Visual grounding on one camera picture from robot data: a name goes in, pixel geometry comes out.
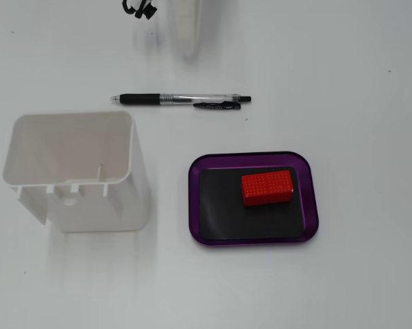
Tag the small black clip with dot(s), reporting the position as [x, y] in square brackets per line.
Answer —
[147, 12]

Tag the white plastic pen holder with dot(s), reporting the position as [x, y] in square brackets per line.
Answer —
[89, 212]

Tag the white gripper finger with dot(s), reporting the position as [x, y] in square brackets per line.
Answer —
[186, 31]

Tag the purple metal tray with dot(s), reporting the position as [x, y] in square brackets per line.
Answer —
[194, 178]

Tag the black clear retractable pen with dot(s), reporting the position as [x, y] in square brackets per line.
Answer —
[140, 99]

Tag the red studded block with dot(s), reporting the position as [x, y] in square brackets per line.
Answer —
[267, 188]

